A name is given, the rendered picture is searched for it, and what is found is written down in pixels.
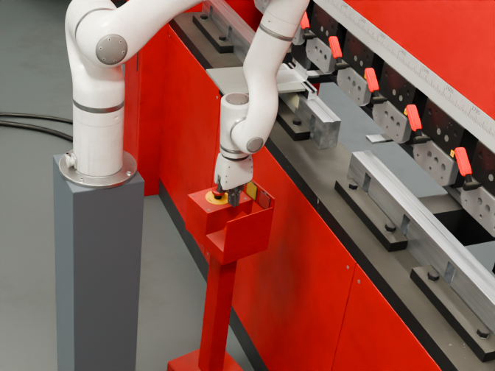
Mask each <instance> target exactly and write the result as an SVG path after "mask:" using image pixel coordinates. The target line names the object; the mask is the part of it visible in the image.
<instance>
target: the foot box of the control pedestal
mask: <svg viewBox="0 0 495 371"><path fill-rule="evenodd" d="M199 356H200V349H198V350H195V351H192V352H190V353H187V354H186V355H183V356H181V357H178V358H175V359H173V360H171V361H168V364H167V371H202V370H201V369H200V368H199V367H198V364H199ZM222 371H244V370H243V369H242V368H241V367H240V366H239V365H238V364H237V363H236V362H235V361H234V359H233V358H232V357H231V356H230V355H229V354H228V353H227V351H225V358H224V364H223V370H222Z"/></svg>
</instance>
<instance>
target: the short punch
mask: <svg viewBox="0 0 495 371"><path fill-rule="evenodd" d="M291 56H292V57H293V59H292V61H293V63H294V64H296V66H297V67H299V69H300V70H302V72H303V73H305V75H306V73H307V69H310V65H311V60H310V59H309V58H308V57H307V54H306V46H302V45H295V44H294V43H292V51H291Z"/></svg>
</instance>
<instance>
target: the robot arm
mask: <svg viewBox="0 0 495 371"><path fill-rule="evenodd" d="M203 1H205V0H129V1H128V2H127V3H126V4H124V5H122V6H121V7H120V8H118V9H117V8H116V6H115V5H114V4H113V2H112V1H111V0H73V1H72V2H71V3H70V5H69V7H68V9H67V13H66V24H65V28H66V43H67V49H68V54H69V62H70V67H71V75H72V82H73V149H72V150H70V151H68V152H66V153H65V155H63V156H62V158H61V159H60V162H59V171H60V174H61V175H62V176H63V178H65V179H66V180H67V181H69V182H70V183H73V184H75V185H76V186H81V187H84V188H95V189H103V188H113V187H117V186H120V185H123V184H125V183H127V182H128V181H129V180H131V179H132V178H133V177H134V176H135V174H136V169H137V164H136V160H135V159H134V157H133V156H132V155H130V154H129V153H128V152H126V151H124V150H123V143H124V95H125V86H124V74H123V70H122V64H124V63H126V62H127V61H128V60H130V59H131V58H132V57H133V56H135V55H136V54H137V53H138V52H139V51H140V50H141V49H142V48H143V47H144V46H145V45H146V44H147V43H148V42H149V41H150V40H151V39H152V37H153V36H154V35H155V34H156V33H157V32H158V31H159V30H160V29H161V28H162V27H163V26H164V25H165V24H167V23H168V22H169V21H171V20H172V19H173V18H174V17H176V16H177V15H179V14H181V13H183V12H184V11H186V10H188V9H190V8H192V7H194V6H195V5H197V4H199V3H201V2H203ZM309 1H310V0H270V1H269V4H268V5H267V9H266V10H265V12H264V15H263V17H262V20H261V22H260V24H259V27H258V29H257V31H256V34H255V37H254V39H253V42H252V44H251V46H250V49H249V51H248V53H247V56H246V58H245V61H244V65H243V74H244V76H245V79H246V82H247V87H248V91H249V95H247V94H245V93H238V92H235V93H228V94H226V95H224V96H223V97H222V98H221V105H220V153H219V154H218V157H217V162H216V167H215V174H214V182H215V183H216V184H217V183H218V186H217V191H218V192H219V193H220V194H221V193H225V192H226V193H227V194H228V203H229V204H231V205H232V206H233V207H234V208H235V207H236V206H239V197H240V194H241V193H242V189H243V188H244V186H245V184H248V183H249V182H250V181H251V180H252V177H253V159H252V154H255V153H257V152H258V151H259V150H260V149H261V148H262V147H263V146H264V144H265V142H266V141H267V139H268V136H269V134H270V132H271V130H272V128H273V125H274V123H275V119H276V116H277V112H278V88H277V82H276V77H277V73H278V70H279V69H280V66H281V64H282V62H283V60H284V57H285V55H286V53H287V51H288V49H289V46H290V44H291V42H292V40H293V38H294V36H295V33H296V31H297V29H298V27H299V24H300V22H301V20H302V18H303V15H304V13H305V12H306V8H307V7H308V4H309Z"/></svg>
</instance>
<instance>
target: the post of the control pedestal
mask: <svg viewBox="0 0 495 371"><path fill-rule="evenodd" d="M236 262H237V260H236V261H233V262H230V263H228V264H225V265H222V264H221V263H220V262H219V261H218V260H217V259H216V258H215V257H214V256H213V255H212V254H211V253H210V260H209V268H208V280H207V288H206V301H205V308H204V315H203V329H202V336H201V343H200V356H199V364H198V367H199V368H200V369H201V370H202V371H222V370H223V364H224V358H225V348H226V342H227V335H228V325H229V319H230V312H231V302H232V296H233V290H234V279H235V273H236Z"/></svg>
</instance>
